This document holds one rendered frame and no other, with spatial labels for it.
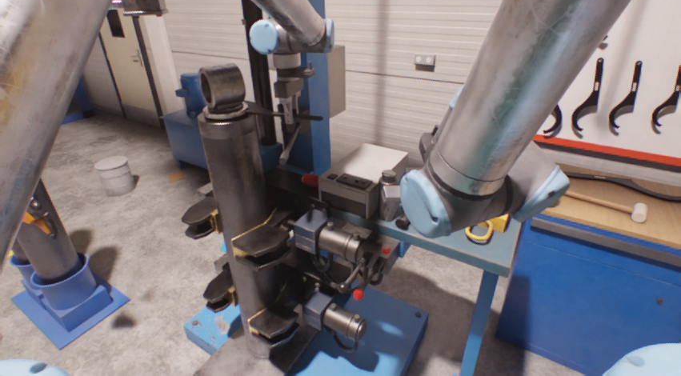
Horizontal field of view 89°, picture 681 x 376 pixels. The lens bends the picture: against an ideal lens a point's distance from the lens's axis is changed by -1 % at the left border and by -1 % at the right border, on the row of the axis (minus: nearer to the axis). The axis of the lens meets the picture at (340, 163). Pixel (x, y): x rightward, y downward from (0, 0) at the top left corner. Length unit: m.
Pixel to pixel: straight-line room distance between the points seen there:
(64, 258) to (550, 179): 2.57
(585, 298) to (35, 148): 2.13
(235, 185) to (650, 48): 2.49
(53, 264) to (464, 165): 2.52
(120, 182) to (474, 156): 4.00
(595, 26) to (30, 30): 0.51
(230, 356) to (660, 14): 3.07
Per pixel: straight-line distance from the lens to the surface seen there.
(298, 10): 0.80
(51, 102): 0.48
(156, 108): 5.87
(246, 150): 1.36
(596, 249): 2.00
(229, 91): 1.31
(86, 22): 0.51
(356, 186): 1.37
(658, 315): 2.21
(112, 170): 4.15
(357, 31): 3.25
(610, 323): 2.27
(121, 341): 2.72
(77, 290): 2.80
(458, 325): 2.49
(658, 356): 0.36
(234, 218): 1.49
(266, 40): 1.04
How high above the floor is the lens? 1.90
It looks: 27 degrees down
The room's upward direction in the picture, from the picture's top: 1 degrees counter-clockwise
